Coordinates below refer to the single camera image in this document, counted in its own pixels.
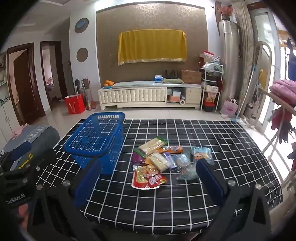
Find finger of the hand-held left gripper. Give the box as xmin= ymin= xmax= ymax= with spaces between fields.
xmin=0 ymin=170 xmax=31 ymax=186

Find yellow cloth cover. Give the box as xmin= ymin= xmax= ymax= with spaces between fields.
xmin=117 ymin=30 xmax=187 ymax=66

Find pink dustpan with broom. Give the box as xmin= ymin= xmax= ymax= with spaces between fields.
xmin=85 ymin=75 xmax=97 ymax=110

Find large red snack packet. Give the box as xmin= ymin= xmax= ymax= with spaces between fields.
xmin=131 ymin=166 xmax=162 ymax=190

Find clear crinkled snack packet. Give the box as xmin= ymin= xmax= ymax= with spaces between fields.
xmin=176 ymin=153 xmax=192 ymax=173
xmin=176 ymin=166 xmax=198 ymax=181

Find dark wooden door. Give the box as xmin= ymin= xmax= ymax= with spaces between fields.
xmin=6 ymin=43 xmax=47 ymax=126

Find pink quilted jacket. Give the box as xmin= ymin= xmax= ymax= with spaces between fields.
xmin=269 ymin=79 xmax=296 ymax=102

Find patterned curtain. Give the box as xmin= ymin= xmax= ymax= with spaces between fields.
xmin=231 ymin=0 xmax=258 ymax=116

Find green-edged cracker packet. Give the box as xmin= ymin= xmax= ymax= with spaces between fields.
xmin=134 ymin=137 xmax=168 ymax=158

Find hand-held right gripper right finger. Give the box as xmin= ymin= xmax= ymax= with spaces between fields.
xmin=195 ymin=159 xmax=272 ymax=241

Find dark blue garment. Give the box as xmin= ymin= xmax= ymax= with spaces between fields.
xmin=285 ymin=37 xmax=296 ymax=80

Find grey chair with yellow logo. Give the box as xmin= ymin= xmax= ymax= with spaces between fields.
xmin=0 ymin=125 xmax=61 ymax=176

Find standing air conditioner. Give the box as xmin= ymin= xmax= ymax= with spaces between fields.
xmin=218 ymin=20 xmax=241 ymax=109

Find black router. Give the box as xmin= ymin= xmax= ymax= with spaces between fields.
xmin=164 ymin=69 xmax=179 ymax=79

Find brown round wall plate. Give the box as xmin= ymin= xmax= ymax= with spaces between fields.
xmin=76 ymin=47 xmax=89 ymax=63

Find lilac snack packet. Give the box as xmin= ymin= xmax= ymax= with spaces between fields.
xmin=163 ymin=152 xmax=178 ymax=169

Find small red snack packet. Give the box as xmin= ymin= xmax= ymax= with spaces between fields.
xmin=148 ymin=174 xmax=167 ymax=189

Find light blue snack packet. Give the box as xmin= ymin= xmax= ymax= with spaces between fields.
xmin=193 ymin=146 xmax=212 ymax=161

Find pink cloth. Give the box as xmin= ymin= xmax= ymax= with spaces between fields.
xmin=10 ymin=123 xmax=29 ymax=141

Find pink gift bag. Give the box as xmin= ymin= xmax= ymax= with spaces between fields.
xmin=220 ymin=98 xmax=238 ymax=117

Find red gift bag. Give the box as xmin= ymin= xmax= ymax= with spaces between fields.
xmin=64 ymin=94 xmax=85 ymax=114

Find clear cracker packet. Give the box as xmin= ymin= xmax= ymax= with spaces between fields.
xmin=148 ymin=153 xmax=173 ymax=173

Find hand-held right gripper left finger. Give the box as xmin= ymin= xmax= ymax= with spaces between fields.
xmin=28 ymin=159 xmax=104 ymax=241

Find purple snack packet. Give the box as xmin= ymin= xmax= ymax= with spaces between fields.
xmin=132 ymin=152 xmax=146 ymax=166

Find blue plastic basket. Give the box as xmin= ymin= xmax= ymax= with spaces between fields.
xmin=63 ymin=112 xmax=126 ymax=175

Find brown cardboard box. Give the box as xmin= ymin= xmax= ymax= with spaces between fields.
xmin=180 ymin=70 xmax=203 ymax=85

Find black checked tablecloth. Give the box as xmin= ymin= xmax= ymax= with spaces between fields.
xmin=37 ymin=119 xmax=284 ymax=235

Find red artificial flowers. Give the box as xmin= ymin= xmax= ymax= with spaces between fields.
xmin=217 ymin=5 xmax=234 ymax=21

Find white wall cabinet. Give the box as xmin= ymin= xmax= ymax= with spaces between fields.
xmin=0 ymin=52 xmax=20 ymax=149

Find red garment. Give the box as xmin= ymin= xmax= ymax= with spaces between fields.
xmin=270 ymin=105 xmax=294 ymax=137

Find orange printed snack packet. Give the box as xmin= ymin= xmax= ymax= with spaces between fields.
xmin=158 ymin=146 xmax=184 ymax=155

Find white tufted cabinet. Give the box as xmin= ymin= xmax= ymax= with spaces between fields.
xmin=97 ymin=80 xmax=203 ymax=111

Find dark wooden door frame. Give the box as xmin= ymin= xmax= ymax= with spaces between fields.
xmin=40 ymin=41 xmax=68 ymax=110

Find blue round wall plate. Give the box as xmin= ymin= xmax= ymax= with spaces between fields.
xmin=74 ymin=18 xmax=89 ymax=33

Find white shelf rack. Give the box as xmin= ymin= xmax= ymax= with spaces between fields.
xmin=199 ymin=50 xmax=224 ymax=113

